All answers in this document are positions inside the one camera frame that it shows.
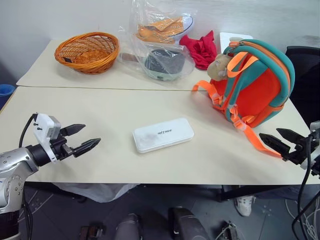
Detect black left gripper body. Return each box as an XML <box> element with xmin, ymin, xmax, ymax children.
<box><xmin>49</xmin><ymin>135</ymin><xmax>76</xmax><ymax>162</ymax></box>

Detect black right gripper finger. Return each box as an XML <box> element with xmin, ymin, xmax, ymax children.
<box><xmin>258</xmin><ymin>132</ymin><xmax>291</xmax><ymax>161</ymax></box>
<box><xmin>275</xmin><ymin>127</ymin><xmax>305</xmax><ymax>148</ymax></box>

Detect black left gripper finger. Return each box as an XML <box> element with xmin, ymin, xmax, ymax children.
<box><xmin>59</xmin><ymin>123</ymin><xmax>87</xmax><ymax>138</ymax></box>
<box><xmin>72</xmin><ymin>137</ymin><xmax>102</xmax><ymax>159</ymax></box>

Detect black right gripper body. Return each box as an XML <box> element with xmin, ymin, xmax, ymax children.
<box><xmin>287</xmin><ymin>135</ymin><xmax>315</xmax><ymax>166</ymax></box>

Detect orange and teal backpack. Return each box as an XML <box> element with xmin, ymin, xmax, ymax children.
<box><xmin>191</xmin><ymin>38</ymin><xmax>296</xmax><ymax>160</ymax></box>

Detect white rectangular case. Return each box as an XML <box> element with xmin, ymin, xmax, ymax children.
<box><xmin>131</xmin><ymin>117</ymin><xmax>195</xmax><ymax>154</ymax></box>

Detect white plastic sheet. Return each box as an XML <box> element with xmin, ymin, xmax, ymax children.
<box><xmin>53</xmin><ymin>182</ymin><xmax>140</xmax><ymax>204</ymax></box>

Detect black office chair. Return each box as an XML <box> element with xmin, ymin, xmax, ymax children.
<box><xmin>284</xmin><ymin>45</ymin><xmax>320</xmax><ymax>126</ymax></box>

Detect white sneaker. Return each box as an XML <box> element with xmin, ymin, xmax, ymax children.
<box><xmin>233</xmin><ymin>195</ymin><xmax>256</xmax><ymax>217</ymax></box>

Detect orange wicker basket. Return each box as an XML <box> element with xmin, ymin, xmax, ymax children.
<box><xmin>54</xmin><ymin>31</ymin><xmax>121</xmax><ymax>75</ymax></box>

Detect blue round object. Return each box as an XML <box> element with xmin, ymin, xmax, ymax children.
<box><xmin>0</xmin><ymin>84</ymin><xmax>17</xmax><ymax>109</ymax></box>

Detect grey rounded shape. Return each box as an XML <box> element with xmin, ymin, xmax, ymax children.
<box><xmin>114</xmin><ymin>213</ymin><xmax>140</xmax><ymax>240</ymax></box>

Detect beige plush toy figure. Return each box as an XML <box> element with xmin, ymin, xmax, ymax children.
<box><xmin>205</xmin><ymin>53</ymin><xmax>230</xmax><ymax>82</ymax></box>

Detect grey and mint shoe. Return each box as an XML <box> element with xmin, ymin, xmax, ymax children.
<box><xmin>143</xmin><ymin>47</ymin><xmax>188</xmax><ymax>82</ymax></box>

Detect clear plastic bag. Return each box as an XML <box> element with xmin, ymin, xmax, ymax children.
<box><xmin>117</xmin><ymin>0</ymin><xmax>199</xmax><ymax>85</ymax></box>

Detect white flat box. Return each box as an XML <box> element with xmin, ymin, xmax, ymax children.
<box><xmin>219</xmin><ymin>31</ymin><xmax>255</xmax><ymax>55</ymax></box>

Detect black rounded shape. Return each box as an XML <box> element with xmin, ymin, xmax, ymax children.
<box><xmin>168</xmin><ymin>206</ymin><xmax>210</xmax><ymax>240</ymax></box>

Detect red cloth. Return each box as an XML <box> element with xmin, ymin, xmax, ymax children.
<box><xmin>179</xmin><ymin>30</ymin><xmax>218</xmax><ymax>71</ymax></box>

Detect orange canvas sneaker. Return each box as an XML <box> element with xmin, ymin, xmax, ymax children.
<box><xmin>134</xmin><ymin>14</ymin><xmax>196</xmax><ymax>46</ymax></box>

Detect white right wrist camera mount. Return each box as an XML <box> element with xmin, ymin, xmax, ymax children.
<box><xmin>300</xmin><ymin>120</ymin><xmax>320</xmax><ymax>171</ymax></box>

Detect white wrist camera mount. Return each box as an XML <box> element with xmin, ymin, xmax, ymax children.
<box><xmin>300</xmin><ymin>120</ymin><xmax>320</xmax><ymax>171</ymax></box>
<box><xmin>32</xmin><ymin>113</ymin><xmax>62</xmax><ymax>164</ymax></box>

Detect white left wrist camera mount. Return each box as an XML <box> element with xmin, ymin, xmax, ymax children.
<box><xmin>32</xmin><ymin>113</ymin><xmax>62</xmax><ymax>164</ymax></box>

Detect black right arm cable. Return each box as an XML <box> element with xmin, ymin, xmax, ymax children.
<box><xmin>291</xmin><ymin>149</ymin><xmax>320</xmax><ymax>240</ymax></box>

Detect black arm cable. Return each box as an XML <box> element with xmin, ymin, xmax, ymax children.
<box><xmin>291</xmin><ymin>149</ymin><xmax>320</xmax><ymax>240</ymax></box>
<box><xmin>18</xmin><ymin>113</ymin><xmax>39</xmax><ymax>149</ymax></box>

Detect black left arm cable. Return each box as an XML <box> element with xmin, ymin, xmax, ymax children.
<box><xmin>18</xmin><ymin>113</ymin><xmax>39</xmax><ymax>149</ymax></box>

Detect black table frame bar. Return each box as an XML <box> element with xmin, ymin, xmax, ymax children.
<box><xmin>215</xmin><ymin>184</ymin><xmax>302</xmax><ymax>203</ymax></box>

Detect white floor cables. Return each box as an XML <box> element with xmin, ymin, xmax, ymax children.
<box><xmin>284</xmin><ymin>196</ymin><xmax>320</xmax><ymax>240</ymax></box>

